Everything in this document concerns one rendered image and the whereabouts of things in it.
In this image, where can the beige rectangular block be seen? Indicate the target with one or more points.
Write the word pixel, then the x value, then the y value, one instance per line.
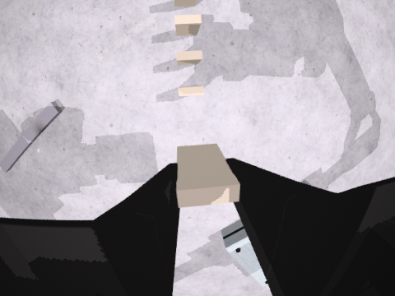
pixel 188 24
pixel 185 3
pixel 191 90
pixel 204 177
pixel 189 58

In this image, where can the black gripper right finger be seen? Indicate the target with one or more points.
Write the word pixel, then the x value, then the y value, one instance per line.
pixel 305 237

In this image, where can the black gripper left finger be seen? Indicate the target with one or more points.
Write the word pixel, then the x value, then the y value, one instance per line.
pixel 127 251

